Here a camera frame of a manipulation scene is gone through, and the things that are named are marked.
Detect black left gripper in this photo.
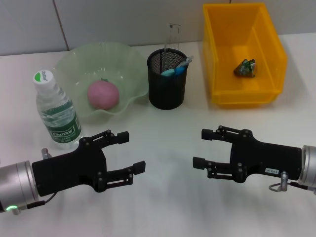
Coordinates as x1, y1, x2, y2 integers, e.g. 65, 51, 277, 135
32, 129, 147, 198

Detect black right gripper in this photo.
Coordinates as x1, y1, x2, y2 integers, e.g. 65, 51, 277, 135
192, 125, 303, 184

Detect pink peach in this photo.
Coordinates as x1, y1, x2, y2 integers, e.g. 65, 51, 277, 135
86, 78, 120, 111

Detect clear green-label water bottle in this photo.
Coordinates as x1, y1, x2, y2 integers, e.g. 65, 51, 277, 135
33, 70, 83, 151

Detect green plastic wrapper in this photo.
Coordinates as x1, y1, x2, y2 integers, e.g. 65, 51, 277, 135
233, 58, 256, 78

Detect blue scissors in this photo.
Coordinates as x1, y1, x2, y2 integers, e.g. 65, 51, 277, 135
160, 67, 186, 76

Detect grey white pen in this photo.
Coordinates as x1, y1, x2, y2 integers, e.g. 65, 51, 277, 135
174, 56, 195, 70

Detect clear plastic ruler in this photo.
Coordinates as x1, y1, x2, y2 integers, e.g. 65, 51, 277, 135
163, 22, 181, 54

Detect black mesh pen cup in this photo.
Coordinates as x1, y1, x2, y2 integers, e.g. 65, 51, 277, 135
147, 48, 189, 111

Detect green glass fruit plate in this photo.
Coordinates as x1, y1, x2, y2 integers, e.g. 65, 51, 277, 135
53, 41, 149, 119

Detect yellow plastic bin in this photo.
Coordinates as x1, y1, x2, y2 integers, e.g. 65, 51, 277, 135
202, 2, 288, 110

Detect right gripper cable with plug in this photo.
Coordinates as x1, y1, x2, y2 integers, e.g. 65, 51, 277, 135
268, 171, 316, 193

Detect gripper cable with plug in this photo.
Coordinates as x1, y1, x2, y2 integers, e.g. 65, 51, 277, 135
268, 171, 316, 193
11, 148, 58, 216

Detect left gripper cable with plug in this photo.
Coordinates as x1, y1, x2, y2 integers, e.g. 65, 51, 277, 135
11, 148, 58, 216

